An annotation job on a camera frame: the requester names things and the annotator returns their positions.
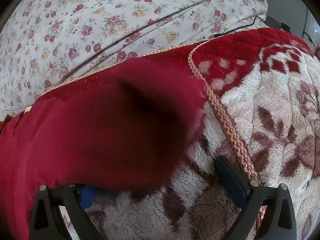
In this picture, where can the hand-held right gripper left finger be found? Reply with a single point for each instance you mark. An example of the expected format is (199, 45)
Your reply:
(85, 195)

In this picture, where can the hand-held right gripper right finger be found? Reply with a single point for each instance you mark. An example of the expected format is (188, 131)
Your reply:
(235, 180)

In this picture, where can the dark red garment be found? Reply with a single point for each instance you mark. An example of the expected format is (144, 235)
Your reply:
(87, 142)

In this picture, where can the red and white fleece blanket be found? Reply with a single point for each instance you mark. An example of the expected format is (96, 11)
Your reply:
(275, 105)

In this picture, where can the black power adapter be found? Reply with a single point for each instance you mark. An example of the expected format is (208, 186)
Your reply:
(277, 23)

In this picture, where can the floral bed sheet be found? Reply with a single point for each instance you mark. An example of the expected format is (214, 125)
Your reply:
(75, 17)

